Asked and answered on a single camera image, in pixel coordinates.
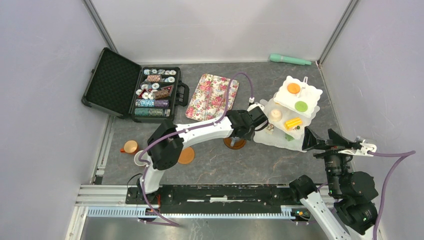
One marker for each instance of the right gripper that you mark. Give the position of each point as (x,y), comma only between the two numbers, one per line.
(339,143)

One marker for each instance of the green cake piece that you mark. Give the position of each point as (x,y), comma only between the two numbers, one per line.
(289,138)

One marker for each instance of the yellow cube cake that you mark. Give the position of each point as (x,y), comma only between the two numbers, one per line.
(293,123)

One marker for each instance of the green macaron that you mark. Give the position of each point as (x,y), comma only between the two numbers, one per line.
(301,106)

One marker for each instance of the white three-tier cake stand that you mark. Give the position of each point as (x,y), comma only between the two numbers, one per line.
(285,102)

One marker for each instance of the cream dome cake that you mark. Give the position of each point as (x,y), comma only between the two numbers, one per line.
(275,115)

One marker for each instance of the white decorated cake slice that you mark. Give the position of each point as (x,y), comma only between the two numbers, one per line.
(269,129)

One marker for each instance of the orange macaron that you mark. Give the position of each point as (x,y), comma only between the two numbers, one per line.
(293,88)

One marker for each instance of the large brown saucer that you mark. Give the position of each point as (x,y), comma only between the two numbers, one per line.
(226,142)

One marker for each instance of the orange-brown saucer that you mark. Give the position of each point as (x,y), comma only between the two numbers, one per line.
(187,156)

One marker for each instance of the orange cup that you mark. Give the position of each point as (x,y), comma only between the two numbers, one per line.
(130,147)

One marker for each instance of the white cup grey handle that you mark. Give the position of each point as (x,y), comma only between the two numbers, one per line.
(235,142)

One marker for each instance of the white cup pink handle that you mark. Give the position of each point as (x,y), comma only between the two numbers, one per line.
(139,159)

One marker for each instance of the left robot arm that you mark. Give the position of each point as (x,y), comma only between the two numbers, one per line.
(167,142)

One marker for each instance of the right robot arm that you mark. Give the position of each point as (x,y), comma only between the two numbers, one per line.
(353,191)

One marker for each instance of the mint green rolling pin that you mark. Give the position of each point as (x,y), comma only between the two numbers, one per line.
(277,58)

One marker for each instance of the floral serving tray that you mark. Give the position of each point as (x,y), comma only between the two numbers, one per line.
(206,84)

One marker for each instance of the black poker chip case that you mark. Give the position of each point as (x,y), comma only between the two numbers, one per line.
(126,90)

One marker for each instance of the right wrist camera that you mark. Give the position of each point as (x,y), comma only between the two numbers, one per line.
(362,148)

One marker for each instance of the black mounting rail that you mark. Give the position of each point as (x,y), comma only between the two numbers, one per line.
(214,199)

